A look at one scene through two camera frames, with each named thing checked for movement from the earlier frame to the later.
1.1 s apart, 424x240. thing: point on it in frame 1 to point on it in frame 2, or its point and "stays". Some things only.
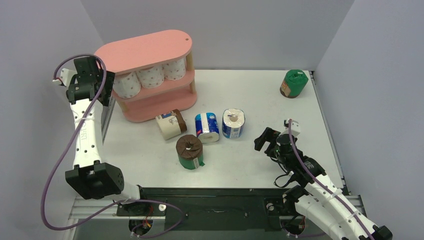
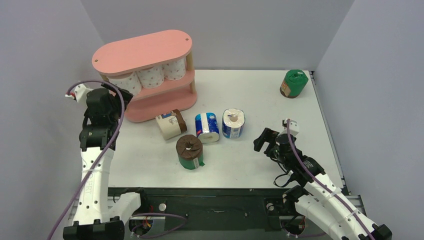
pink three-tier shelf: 148,52 stays
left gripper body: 110,78 to 117,101
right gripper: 271,141 stays
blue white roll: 207,127 stays
